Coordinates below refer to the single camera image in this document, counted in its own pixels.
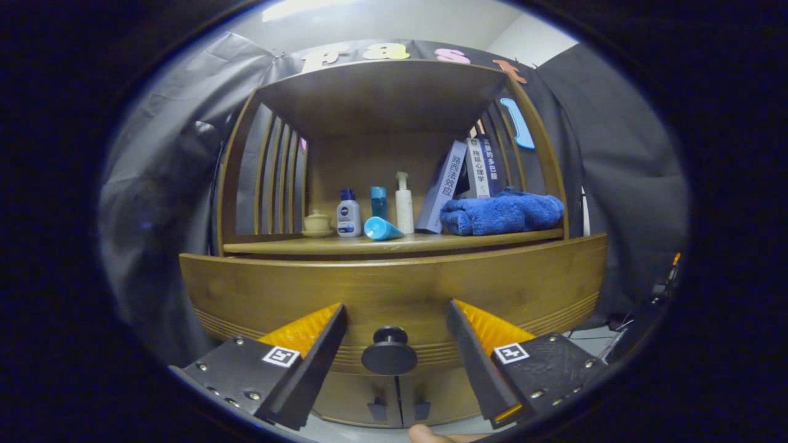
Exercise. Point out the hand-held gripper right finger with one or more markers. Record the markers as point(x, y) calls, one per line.
point(477, 357)

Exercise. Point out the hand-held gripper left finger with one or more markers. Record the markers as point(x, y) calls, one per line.
point(320, 357)

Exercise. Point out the black drawer knob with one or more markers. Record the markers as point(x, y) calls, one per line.
point(389, 352)

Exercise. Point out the blue and white tube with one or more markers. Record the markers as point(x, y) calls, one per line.
point(380, 229)

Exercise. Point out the wooden cabinet door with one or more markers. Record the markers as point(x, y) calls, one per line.
point(351, 397)
point(440, 394)

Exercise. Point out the wooden countertop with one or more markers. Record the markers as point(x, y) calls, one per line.
point(320, 245)

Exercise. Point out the wooden cabinet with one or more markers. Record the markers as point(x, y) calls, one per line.
point(369, 160)

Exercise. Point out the beige lidded teacup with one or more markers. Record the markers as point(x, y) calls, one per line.
point(317, 223)

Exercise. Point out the white bottle with blue cap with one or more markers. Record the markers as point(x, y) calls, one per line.
point(348, 216)

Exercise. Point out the blue towel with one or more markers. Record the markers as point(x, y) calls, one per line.
point(502, 214)

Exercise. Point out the white pump bottle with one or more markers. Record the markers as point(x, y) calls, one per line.
point(404, 209)

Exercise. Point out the clear blue bottle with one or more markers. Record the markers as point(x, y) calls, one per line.
point(378, 200)

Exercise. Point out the lavender book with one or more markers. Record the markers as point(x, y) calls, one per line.
point(442, 191)

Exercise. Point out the white book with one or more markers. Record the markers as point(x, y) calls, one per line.
point(477, 169)

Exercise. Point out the black device with orange tip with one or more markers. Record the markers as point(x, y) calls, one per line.
point(671, 274)

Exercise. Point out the black backdrop cloth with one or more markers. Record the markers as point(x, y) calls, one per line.
point(615, 184)

